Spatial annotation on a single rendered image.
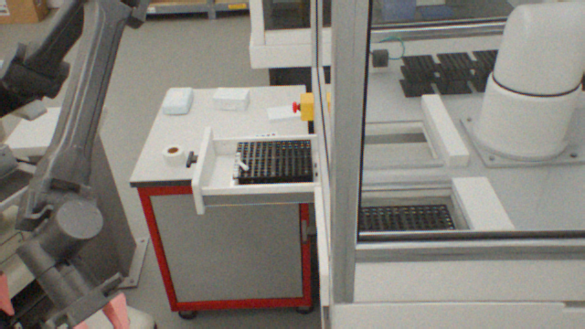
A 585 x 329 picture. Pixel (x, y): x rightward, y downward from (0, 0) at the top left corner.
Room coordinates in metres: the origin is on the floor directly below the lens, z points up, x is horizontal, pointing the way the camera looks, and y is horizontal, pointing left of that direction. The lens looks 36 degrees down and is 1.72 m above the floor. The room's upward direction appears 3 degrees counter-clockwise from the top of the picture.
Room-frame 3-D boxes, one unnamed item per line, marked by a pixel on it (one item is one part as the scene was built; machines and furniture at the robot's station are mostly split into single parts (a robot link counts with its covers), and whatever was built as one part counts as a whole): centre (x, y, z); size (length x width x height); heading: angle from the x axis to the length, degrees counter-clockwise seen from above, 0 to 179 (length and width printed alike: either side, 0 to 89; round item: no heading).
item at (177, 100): (1.75, 0.44, 0.78); 0.15 x 0.10 x 0.04; 178
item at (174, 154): (1.37, 0.39, 0.78); 0.07 x 0.07 x 0.04
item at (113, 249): (1.64, 0.87, 0.38); 0.30 x 0.30 x 0.76; 2
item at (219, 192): (1.16, 0.04, 0.86); 0.40 x 0.26 x 0.06; 89
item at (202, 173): (1.16, 0.25, 0.87); 0.29 x 0.02 x 0.11; 179
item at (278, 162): (1.16, 0.05, 0.87); 0.22 x 0.18 x 0.06; 89
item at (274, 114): (1.63, 0.02, 0.77); 0.13 x 0.09 x 0.02; 98
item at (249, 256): (1.57, 0.23, 0.38); 0.62 x 0.58 x 0.76; 179
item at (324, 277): (0.84, -0.06, 0.87); 0.29 x 0.02 x 0.11; 179
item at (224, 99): (1.73, 0.23, 0.79); 0.13 x 0.09 x 0.05; 79
